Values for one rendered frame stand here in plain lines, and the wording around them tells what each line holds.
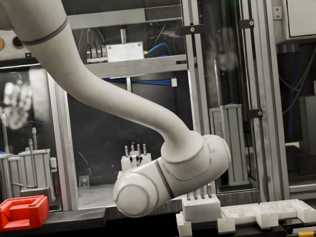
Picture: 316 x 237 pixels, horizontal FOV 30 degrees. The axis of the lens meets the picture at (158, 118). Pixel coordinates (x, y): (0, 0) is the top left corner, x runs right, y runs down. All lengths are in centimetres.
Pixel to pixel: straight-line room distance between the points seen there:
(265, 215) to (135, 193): 43
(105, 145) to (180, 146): 90
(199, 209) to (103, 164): 70
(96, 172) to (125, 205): 89
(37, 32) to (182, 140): 42
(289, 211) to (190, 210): 29
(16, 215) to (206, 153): 62
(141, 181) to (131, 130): 87
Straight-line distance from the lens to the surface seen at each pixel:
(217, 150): 135
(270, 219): 161
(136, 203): 132
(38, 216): 161
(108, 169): 220
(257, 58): 178
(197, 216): 158
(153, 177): 135
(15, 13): 109
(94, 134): 219
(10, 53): 178
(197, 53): 175
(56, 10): 110
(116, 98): 122
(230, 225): 159
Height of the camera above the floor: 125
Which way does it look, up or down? 3 degrees down
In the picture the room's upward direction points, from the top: 6 degrees counter-clockwise
